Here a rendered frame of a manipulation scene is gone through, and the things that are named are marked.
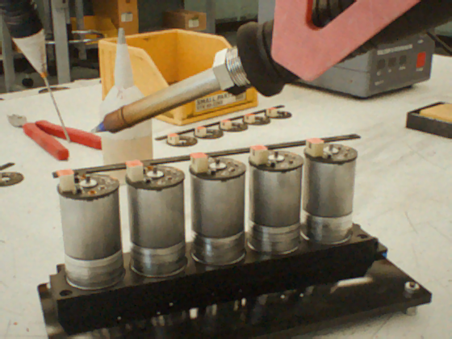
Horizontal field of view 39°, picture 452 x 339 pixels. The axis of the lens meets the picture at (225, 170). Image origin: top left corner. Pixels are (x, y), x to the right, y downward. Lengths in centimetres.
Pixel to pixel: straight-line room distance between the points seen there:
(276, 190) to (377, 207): 13
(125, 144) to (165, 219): 16
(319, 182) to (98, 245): 10
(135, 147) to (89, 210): 17
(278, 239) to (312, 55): 12
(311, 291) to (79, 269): 10
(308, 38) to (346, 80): 46
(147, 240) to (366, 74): 40
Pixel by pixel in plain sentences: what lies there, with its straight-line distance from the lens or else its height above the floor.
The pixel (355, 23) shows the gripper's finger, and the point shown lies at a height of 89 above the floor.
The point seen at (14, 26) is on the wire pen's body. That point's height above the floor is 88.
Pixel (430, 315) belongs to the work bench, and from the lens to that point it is 30.
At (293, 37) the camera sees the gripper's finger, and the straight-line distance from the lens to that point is 19.
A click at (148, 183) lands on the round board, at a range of 27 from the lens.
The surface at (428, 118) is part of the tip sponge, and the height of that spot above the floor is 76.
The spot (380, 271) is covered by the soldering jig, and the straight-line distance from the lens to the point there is 31.
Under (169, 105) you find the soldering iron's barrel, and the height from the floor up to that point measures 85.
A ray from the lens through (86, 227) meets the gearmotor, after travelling 26.
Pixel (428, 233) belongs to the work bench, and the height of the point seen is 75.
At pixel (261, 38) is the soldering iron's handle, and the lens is 20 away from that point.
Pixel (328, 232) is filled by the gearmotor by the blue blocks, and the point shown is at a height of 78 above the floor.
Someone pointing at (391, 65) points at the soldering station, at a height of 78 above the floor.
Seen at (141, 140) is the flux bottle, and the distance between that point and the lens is 43.
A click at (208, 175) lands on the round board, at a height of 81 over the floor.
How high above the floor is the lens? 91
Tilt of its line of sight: 21 degrees down
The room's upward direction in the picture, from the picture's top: straight up
